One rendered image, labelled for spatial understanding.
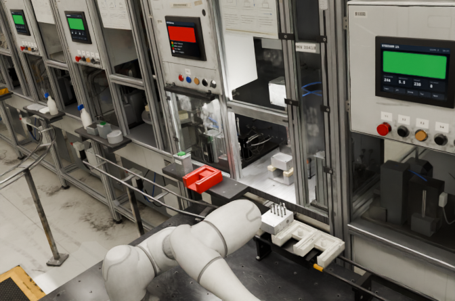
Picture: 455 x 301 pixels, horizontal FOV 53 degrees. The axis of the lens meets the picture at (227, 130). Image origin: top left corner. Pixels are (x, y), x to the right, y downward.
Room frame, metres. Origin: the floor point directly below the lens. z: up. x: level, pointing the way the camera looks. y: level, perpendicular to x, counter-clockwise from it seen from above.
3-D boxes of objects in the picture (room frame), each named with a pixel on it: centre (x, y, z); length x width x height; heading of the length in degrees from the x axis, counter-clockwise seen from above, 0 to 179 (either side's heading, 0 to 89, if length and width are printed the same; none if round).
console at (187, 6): (2.23, 0.06, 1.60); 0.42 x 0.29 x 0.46; 41
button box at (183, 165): (2.14, 0.25, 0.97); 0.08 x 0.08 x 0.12; 41
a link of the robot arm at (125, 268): (1.50, 0.50, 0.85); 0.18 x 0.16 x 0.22; 130
